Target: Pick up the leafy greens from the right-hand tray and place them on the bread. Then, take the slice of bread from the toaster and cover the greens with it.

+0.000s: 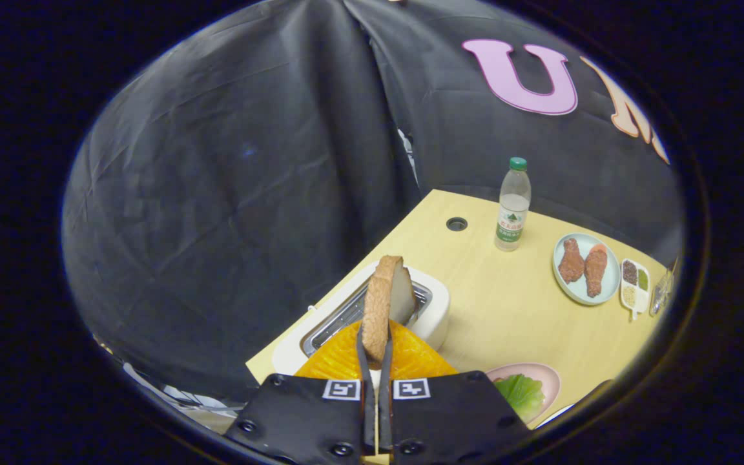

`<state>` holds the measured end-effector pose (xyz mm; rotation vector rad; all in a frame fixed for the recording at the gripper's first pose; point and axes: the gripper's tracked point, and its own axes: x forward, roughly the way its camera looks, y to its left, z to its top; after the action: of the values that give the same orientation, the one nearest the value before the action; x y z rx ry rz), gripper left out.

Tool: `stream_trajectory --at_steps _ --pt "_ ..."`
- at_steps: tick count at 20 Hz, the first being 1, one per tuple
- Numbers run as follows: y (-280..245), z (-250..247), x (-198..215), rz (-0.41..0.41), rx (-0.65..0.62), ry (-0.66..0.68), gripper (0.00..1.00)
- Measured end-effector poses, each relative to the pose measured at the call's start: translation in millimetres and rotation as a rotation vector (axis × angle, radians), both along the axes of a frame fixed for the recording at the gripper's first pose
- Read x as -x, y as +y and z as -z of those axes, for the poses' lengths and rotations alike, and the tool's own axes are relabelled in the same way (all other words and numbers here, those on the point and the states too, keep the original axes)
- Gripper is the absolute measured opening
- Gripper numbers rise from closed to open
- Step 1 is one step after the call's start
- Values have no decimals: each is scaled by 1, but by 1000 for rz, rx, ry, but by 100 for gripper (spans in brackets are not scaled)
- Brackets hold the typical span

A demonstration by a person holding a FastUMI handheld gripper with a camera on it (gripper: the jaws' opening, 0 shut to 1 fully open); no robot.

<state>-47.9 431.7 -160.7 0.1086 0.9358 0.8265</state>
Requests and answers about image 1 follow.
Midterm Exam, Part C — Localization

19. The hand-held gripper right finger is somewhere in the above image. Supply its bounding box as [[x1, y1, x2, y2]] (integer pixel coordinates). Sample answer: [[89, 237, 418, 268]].
[[376, 320, 531, 465]]

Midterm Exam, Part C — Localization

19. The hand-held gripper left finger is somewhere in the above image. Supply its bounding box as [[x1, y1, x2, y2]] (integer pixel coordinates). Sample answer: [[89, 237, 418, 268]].
[[223, 320, 378, 465]]

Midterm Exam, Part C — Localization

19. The toasted bread slice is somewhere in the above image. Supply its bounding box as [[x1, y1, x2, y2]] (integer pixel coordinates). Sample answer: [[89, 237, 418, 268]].
[[362, 255, 417, 370]]

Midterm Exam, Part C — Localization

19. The green lettuce leaf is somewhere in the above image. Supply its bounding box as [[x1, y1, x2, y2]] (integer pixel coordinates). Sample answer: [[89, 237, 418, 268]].
[[493, 373, 546, 424]]

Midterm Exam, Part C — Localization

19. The white toaster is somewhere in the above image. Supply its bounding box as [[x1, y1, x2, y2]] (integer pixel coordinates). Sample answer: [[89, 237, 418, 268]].
[[272, 262, 450, 377]]

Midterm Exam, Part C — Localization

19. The pink round plate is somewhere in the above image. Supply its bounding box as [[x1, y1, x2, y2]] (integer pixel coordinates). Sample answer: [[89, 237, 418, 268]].
[[485, 362, 562, 427]]

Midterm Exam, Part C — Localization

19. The white round plate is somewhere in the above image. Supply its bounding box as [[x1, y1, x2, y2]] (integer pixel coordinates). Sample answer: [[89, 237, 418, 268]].
[[533, 404, 576, 430]]

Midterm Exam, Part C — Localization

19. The clear water bottle green cap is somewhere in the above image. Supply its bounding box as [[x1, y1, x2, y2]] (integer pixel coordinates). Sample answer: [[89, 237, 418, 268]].
[[494, 157, 532, 253]]

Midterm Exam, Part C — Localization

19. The pale green oval plate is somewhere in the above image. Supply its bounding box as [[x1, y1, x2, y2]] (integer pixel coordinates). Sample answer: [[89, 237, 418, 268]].
[[552, 232, 621, 306]]

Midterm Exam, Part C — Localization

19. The brown meat piece orange tip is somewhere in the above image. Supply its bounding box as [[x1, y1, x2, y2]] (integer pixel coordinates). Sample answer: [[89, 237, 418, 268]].
[[584, 243, 608, 298]]

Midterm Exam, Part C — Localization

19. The white divided condiment dish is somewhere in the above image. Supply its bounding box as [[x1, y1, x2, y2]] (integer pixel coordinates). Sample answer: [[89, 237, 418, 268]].
[[620, 258, 651, 322]]

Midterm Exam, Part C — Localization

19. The clear glass container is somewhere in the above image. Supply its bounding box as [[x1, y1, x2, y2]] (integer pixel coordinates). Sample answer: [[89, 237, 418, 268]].
[[650, 258, 676, 317]]

